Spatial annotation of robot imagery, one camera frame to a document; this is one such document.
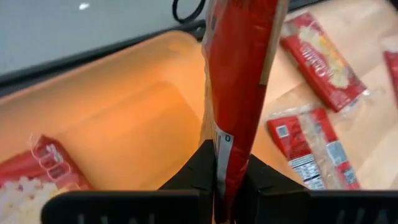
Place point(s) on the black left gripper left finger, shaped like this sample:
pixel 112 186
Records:
pixel 202 174

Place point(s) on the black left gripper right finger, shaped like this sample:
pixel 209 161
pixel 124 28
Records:
pixel 258 180

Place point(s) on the white floor scrap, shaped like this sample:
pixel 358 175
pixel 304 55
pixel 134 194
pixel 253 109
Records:
pixel 84 6

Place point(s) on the red popcorn bag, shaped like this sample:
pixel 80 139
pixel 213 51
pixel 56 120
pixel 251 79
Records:
pixel 62 174
pixel 323 62
pixel 239 62
pixel 298 146
pixel 392 77

